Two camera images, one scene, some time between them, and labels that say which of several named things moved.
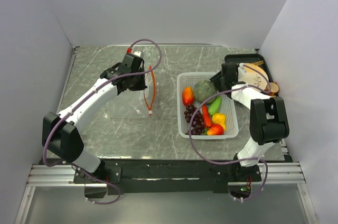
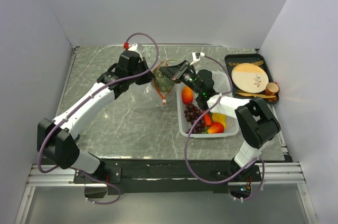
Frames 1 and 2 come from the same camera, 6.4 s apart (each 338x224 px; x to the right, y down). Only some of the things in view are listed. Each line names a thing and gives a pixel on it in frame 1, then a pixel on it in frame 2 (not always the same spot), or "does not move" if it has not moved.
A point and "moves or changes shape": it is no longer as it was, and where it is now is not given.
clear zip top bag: (142, 101) → (163, 82)
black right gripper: (215, 79) → (177, 72)
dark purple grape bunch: (197, 125) does not move
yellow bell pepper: (221, 119) does not move
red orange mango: (188, 95) does not move
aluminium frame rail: (285, 173) does not move
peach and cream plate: (252, 77) does not move
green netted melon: (204, 89) moves or changes shape
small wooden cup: (274, 89) does not move
